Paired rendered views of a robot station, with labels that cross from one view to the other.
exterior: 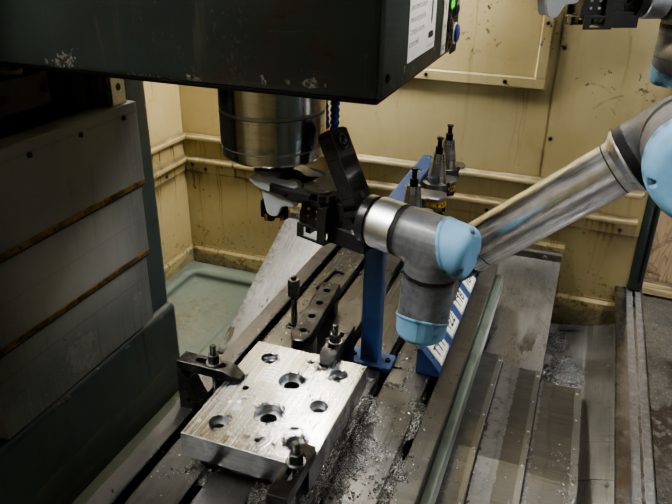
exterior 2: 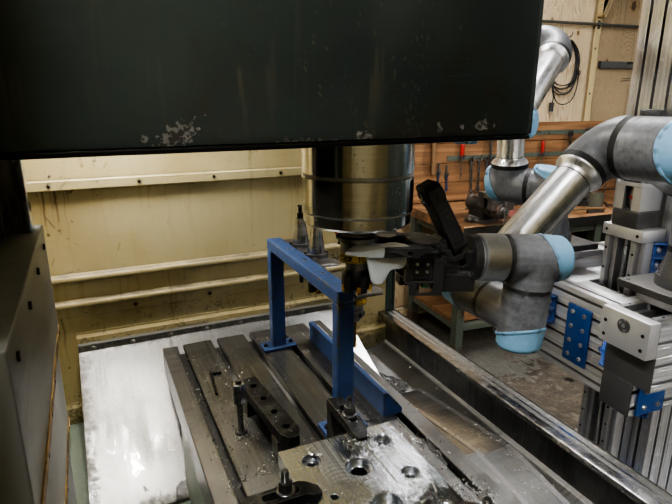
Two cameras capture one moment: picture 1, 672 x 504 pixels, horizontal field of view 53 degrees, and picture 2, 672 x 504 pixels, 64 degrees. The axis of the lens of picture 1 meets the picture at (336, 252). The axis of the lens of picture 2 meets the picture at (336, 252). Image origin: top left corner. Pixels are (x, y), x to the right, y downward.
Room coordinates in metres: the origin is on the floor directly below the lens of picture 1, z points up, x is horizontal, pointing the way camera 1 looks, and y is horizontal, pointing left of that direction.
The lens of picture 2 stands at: (0.47, 0.66, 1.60)
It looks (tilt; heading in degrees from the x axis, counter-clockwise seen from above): 16 degrees down; 315
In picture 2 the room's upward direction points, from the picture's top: straight up
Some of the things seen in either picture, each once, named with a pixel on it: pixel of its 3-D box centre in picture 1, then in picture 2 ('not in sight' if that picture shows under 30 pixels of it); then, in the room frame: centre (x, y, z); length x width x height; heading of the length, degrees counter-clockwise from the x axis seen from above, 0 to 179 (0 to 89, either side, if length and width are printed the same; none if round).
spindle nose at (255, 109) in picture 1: (272, 114); (357, 180); (1.00, 0.10, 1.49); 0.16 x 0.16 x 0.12
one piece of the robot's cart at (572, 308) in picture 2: not in sight; (576, 335); (1.00, -0.85, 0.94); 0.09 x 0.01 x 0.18; 156
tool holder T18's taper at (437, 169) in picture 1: (437, 167); (316, 239); (1.44, -0.23, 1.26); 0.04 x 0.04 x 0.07
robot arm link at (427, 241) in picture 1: (435, 244); (532, 259); (0.83, -0.14, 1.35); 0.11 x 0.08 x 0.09; 55
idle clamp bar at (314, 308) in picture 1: (315, 321); (269, 417); (1.30, 0.04, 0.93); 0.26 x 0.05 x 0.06; 165
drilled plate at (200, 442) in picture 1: (280, 407); (372, 496); (0.96, 0.09, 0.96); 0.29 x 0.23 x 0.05; 160
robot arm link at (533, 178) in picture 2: not in sight; (549, 186); (1.20, -1.02, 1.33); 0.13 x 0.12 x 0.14; 8
